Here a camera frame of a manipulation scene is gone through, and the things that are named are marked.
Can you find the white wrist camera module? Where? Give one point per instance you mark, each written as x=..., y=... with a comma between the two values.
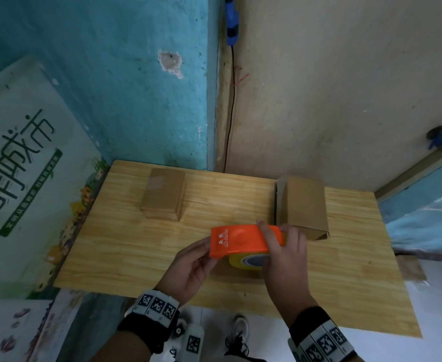
x=191, y=341

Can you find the person's right fingers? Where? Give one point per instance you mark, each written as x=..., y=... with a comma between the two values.
x=277, y=237

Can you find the left wrist marker band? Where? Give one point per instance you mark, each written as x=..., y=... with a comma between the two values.
x=151, y=316

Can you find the blue plastic sheet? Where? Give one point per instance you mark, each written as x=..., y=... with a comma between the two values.
x=424, y=214

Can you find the person's left thumb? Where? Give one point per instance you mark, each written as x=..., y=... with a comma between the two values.
x=208, y=265

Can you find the orange tape dispenser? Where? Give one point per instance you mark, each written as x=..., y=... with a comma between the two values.
x=239, y=241

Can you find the person's left hand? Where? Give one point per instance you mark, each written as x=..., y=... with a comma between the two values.
x=185, y=269

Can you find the person's left forearm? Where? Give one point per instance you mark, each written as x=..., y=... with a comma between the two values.
x=124, y=348

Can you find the white and black shoe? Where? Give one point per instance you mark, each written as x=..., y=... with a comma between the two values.
x=238, y=335

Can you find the yellow tape roll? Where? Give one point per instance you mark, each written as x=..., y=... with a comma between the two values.
x=248, y=261

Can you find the wrist marker band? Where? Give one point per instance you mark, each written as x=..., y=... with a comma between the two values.
x=321, y=337
x=151, y=316

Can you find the person's right hand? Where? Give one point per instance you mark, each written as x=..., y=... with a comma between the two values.
x=285, y=271

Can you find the closed brown cardboard box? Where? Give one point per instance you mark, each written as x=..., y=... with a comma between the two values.
x=163, y=194

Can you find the white printed paper sheet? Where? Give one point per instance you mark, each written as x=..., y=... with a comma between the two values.
x=21, y=327

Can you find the white poster board green print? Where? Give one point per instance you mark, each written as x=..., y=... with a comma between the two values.
x=28, y=173

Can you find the wooden frame strip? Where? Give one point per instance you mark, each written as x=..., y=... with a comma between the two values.
x=417, y=169

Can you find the open brown cardboard box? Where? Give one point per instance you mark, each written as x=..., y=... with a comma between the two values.
x=304, y=207

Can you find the right wrist marker band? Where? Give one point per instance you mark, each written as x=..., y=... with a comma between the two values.
x=321, y=337

